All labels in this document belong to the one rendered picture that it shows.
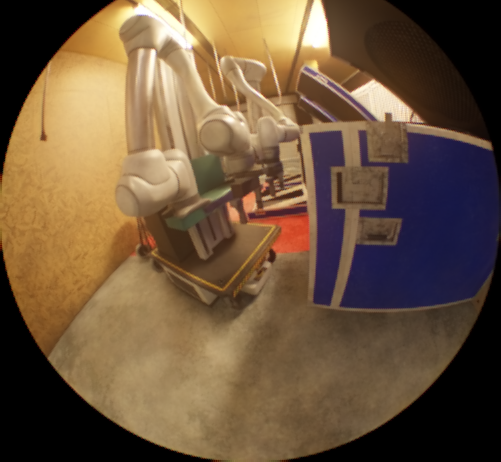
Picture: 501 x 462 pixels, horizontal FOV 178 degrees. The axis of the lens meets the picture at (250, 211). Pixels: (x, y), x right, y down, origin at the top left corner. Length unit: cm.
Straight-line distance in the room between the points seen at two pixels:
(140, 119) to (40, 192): 179
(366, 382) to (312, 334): 43
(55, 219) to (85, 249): 52
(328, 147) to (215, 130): 29
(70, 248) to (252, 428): 214
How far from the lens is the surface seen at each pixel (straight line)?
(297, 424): 94
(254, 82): 115
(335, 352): 97
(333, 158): 47
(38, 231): 213
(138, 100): 56
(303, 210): 199
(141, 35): 67
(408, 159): 52
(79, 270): 223
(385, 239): 61
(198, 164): 94
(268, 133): 79
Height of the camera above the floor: 92
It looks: 23 degrees down
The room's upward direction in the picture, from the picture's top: 13 degrees counter-clockwise
